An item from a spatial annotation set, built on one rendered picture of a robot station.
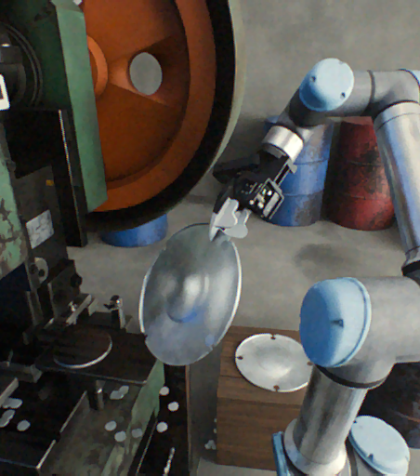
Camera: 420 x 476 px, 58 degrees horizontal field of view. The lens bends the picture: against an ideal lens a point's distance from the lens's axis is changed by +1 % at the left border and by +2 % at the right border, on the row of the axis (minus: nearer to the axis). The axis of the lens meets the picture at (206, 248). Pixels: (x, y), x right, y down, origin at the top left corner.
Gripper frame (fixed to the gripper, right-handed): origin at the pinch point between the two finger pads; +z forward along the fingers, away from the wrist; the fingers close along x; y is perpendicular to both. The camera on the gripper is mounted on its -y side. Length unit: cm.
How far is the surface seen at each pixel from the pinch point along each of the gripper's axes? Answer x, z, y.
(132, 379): 3.8, 32.8, 0.0
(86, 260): 101, 45, -197
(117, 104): -13.8, -16.3, -40.4
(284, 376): 76, 21, -8
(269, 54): 144, -194, -214
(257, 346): 79, 18, -24
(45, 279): -16.2, 25.1, -15.2
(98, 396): 6.8, 42.3, -8.5
